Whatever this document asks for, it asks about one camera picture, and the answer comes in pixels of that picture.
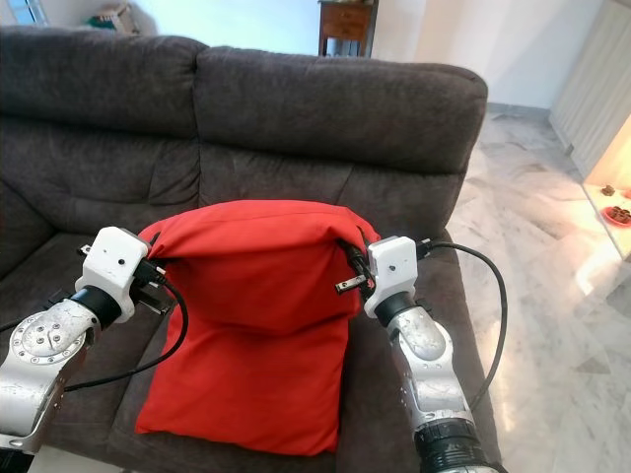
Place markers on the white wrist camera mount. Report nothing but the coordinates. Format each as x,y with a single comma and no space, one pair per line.
392,274
120,268

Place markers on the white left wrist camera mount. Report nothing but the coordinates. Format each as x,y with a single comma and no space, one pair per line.
120,268

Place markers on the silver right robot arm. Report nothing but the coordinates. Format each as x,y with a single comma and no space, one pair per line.
434,365

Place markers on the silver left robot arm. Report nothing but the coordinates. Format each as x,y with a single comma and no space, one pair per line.
49,365

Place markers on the window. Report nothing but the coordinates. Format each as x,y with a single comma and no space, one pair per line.
35,10

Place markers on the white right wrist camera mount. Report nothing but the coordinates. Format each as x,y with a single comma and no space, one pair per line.
392,274

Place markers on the small brown wooden cabinet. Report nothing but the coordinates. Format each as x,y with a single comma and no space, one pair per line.
347,28

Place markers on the red pillow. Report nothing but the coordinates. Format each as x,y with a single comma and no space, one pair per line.
256,296

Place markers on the low cream shelf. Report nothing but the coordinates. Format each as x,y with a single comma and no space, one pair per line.
606,236

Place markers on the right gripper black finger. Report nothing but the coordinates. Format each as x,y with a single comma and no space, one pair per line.
350,251

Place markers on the red plate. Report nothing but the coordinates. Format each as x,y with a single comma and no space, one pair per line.
616,215

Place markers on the white basket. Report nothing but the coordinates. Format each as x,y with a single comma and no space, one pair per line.
113,20

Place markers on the dark grey fabric sofa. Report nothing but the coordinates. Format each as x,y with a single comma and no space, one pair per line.
118,118

